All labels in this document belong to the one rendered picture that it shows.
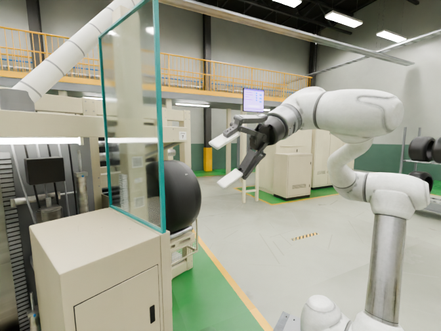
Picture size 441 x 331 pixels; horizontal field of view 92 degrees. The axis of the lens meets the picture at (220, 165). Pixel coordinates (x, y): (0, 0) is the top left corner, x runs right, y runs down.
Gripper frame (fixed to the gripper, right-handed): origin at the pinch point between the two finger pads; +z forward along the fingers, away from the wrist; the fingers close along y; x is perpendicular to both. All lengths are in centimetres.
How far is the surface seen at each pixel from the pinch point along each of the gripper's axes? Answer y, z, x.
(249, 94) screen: 215, -329, 314
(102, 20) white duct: -13, -30, 162
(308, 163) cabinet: 402, -401, 164
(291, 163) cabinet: 378, -351, 184
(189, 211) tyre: 100, -8, 64
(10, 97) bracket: 7, 41, 133
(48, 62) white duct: -1, 15, 146
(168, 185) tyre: 78, -5, 78
